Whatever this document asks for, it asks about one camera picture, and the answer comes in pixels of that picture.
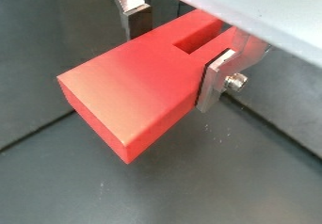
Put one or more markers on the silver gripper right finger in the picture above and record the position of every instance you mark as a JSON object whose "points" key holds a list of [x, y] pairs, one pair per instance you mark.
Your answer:
{"points": [[222, 74]]}

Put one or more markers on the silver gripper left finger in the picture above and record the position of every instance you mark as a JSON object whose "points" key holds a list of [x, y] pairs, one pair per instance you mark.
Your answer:
{"points": [[135, 14]]}

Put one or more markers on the red double-square block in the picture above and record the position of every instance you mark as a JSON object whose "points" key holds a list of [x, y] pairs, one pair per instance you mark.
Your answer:
{"points": [[135, 90]]}

